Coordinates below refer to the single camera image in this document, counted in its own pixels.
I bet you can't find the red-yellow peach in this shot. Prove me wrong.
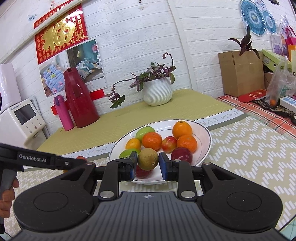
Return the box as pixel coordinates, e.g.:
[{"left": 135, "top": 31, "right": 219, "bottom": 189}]
[{"left": 162, "top": 136, "right": 177, "bottom": 153}]

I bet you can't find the clear plastic bag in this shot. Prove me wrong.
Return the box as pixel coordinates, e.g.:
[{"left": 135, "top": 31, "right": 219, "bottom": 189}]
[{"left": 265, "top": 57, "right": 295, "bottom": 108}]

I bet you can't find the person's left hand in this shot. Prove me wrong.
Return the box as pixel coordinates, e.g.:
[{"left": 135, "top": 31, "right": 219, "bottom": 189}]
[{"left": 0, "top": 178, "right": 19, "bottom": 218}]

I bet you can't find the white ribbed plant pot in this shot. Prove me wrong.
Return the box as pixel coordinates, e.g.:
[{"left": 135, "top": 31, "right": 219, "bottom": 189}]
[{"left": 142, "top": 77, "right": 173, "bottom": 106}]

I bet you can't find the cardboard box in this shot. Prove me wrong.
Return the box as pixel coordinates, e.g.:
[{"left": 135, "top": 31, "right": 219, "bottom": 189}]
[{"left": 218, "top": 51, "right": 264, "bottom": 97}]

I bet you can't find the pink gift bag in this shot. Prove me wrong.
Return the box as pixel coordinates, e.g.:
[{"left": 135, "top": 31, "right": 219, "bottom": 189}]
[{"left": 285, "top": 25, "right": 296, "bottom": 45}]

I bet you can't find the white ceramic plate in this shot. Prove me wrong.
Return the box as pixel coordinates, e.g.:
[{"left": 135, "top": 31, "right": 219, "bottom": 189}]
[{"left": 109, "top": 120, "right": 212, "bottom": 185}]

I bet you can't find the pink water bottle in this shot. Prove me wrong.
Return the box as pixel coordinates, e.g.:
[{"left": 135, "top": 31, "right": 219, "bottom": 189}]
[{"left": 54, "top": 95, "right": 74, "bottom": 131}]

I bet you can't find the bedding poster calendar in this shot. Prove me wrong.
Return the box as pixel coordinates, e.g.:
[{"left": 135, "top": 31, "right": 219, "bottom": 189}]
[{"left": 35, "top": 4, "right": 107, "bottom": 115}]

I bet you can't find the red envelope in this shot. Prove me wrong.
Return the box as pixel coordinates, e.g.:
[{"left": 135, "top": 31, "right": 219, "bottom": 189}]
[{"left": 238, "top": 89, "right": 266, "bottom": 102}]

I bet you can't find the green apple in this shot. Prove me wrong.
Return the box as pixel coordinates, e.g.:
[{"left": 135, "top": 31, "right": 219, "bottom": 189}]
[
  {"left": 119, "top": 148, "right": 140, "bottom": 159},
  {"left": 135, "top": 126, "right": 155, "bottom": 142}
]

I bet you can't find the red thermos jug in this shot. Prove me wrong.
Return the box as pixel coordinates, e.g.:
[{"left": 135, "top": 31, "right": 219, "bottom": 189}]
[{"left": 63, "top": 68, "right": 99, "bottom": 128}]

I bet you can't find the small red fruit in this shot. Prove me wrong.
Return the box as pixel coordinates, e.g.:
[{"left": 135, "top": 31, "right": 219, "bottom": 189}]
[{"left": 76, "top": 156, "right": 87, "bottom": 162}]

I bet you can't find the small yellow-orange citrus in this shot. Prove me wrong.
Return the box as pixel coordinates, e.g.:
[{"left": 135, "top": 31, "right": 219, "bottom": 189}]
[{"left": 125, "top": 138, "right": 142, "bottom": 150}]

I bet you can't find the dark purple plant in box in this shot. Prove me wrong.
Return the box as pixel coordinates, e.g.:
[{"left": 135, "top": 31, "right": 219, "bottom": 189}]
[{"left": 228, "top": 25, "right": 260, "bottom": 59}]

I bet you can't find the beige tote bag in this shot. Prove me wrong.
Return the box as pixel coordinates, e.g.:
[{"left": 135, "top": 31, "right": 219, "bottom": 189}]
[{"left": 290, "top": 50, "right": 296, "bottom": 76}]

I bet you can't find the orange gift bag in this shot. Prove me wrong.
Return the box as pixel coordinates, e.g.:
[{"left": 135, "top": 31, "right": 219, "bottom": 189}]
[{"left": 287, "top": 45, "right": 296, "bottom": 61}]

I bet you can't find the purple trailing plant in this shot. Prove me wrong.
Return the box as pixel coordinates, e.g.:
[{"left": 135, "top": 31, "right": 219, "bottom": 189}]
[{"left": 103, "top": 52, "right": 177, "bottom": 109}]

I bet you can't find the bumpy mandarin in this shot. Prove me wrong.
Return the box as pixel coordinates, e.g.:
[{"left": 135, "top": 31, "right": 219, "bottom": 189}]
[{"left": 142, "top": 132, "right": 163, "bottom": 151}]

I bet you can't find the green apple on plate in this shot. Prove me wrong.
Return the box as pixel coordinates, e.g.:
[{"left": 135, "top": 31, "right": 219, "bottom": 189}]
[{"left": 135, "top": 126, "right": 155, "bottom": 142}]

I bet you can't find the small mandarin on plate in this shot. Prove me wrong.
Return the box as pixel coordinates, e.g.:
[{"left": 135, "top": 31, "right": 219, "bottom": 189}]
[{"left": 177, "top": 135, "right": 198, "bottom": 153}]

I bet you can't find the white water purifier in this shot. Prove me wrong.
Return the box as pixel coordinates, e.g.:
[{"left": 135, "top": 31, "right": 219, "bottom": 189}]
[{"left": 0, "top": 63, "right": 22, "bottom": 113}]

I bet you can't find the brown longan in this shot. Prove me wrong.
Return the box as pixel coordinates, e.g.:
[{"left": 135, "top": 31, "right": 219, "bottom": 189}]
[{"left": 137, "top": 148, "right": 159, "bottom": 171}]

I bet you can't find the tall orange on plate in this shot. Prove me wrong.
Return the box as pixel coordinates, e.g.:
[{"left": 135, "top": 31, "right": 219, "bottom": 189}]
[{"left": 172, "top": 120, "right": 193, "bottom": 140}]

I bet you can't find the dark red plum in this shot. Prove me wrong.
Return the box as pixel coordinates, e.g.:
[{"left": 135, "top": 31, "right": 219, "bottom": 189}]
[
  {"left": 135, "top": 165, "right": 152, "bottom": 179},
  {"left": 171, "top": 147, "right": 193, "bottom": 164}
]

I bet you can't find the blue paper fan decoration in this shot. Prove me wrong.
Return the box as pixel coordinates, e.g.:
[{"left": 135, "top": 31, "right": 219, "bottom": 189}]
[{"left": 240, "top": 1, "right": 266, "bottom": 36}]

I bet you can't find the white countertop appliance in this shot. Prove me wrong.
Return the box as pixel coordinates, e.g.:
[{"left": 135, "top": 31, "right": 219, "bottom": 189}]
[{"left": 0, "top": 99, "right": 46, "bottom": 150}]

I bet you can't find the green box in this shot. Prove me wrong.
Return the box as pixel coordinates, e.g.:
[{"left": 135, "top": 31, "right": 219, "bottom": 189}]
[{"left": 261, "top": 50, "right": 284, "bottom": 72}]

